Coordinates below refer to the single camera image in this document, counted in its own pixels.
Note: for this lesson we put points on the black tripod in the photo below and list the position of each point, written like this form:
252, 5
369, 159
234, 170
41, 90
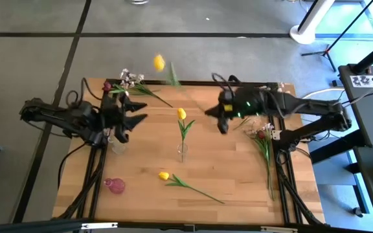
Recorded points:
327, 51

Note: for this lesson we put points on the white label sticker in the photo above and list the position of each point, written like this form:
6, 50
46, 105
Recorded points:
368, 81

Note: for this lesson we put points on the tall clear glass vase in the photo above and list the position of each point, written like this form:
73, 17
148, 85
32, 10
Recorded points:
186, 150

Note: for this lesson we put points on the black diagonal pole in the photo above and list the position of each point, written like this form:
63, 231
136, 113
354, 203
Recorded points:
372, 56

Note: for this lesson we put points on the pink glass vase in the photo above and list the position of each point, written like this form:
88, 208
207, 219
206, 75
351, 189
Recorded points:
117, 186

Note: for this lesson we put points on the black cart top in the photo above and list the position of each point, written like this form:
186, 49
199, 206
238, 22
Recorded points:
368, 113

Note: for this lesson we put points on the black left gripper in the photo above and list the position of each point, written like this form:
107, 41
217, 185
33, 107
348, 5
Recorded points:
112, 111

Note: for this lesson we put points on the yellow artificial tulip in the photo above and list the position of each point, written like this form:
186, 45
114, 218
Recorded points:
164, 176
181, 114
159, 63

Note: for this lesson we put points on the chrome chair base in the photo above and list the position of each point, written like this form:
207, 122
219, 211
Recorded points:
138, 1

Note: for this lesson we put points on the faceted clear glass vase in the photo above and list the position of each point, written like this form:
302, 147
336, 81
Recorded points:
118, 148

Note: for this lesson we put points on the black aluminium table frame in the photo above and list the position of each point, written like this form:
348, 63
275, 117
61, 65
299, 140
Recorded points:
193, 83

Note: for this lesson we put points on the red artificial flower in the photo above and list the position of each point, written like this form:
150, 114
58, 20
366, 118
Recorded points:
107, 86
261, 134

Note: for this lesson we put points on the white artificial flower bunch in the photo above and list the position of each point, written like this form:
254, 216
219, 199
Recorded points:
129, 84
268, 127
253, 131

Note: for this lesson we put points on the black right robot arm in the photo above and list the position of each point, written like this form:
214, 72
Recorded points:
303, 105

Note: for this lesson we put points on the black caster wheel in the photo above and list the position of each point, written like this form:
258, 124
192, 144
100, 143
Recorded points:
357, 212

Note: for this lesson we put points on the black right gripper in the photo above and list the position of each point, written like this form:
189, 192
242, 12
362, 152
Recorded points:
227, 98

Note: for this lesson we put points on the silver metal bracket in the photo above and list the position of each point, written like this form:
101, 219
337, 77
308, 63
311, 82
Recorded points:
278, 229
99, 225

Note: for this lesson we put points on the white pole with round base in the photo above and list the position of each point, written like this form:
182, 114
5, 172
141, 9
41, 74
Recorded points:
306, 32

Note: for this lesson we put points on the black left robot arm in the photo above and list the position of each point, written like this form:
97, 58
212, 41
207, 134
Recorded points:
60, 118

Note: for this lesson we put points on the black rig beam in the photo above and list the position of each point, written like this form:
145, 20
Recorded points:
28, 226

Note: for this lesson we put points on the black cart leg beam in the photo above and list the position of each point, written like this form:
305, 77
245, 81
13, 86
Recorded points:
335, 145

